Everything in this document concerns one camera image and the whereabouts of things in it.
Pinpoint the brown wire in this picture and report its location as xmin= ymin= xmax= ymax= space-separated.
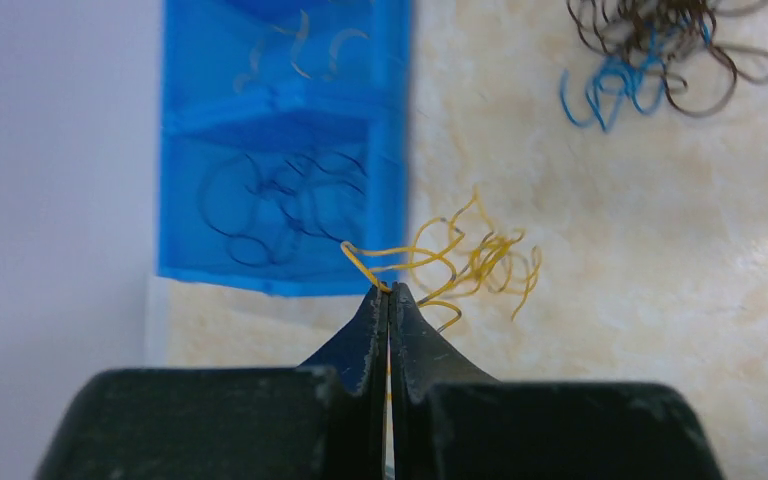
xmin=566 ymin=0 xmax=768 ymax=121

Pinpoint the yellow wire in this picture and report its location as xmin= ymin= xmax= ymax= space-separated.
xmin=232 ymin=7 xmax=372 ymax=94
xmin=340 ymin=188 xmax=544 ymax=334

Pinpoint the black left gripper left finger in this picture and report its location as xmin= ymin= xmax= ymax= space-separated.
xmin=36 ymin=289 xmax=388 ymax=479

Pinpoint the blue plastic divided bin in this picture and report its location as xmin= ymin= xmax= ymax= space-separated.
xmin=156 ymin=1 xmax=413 ymax=297

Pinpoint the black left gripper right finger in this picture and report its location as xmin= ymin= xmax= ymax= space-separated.
xmin=389 ymin=283 xmax=722 ymax=479

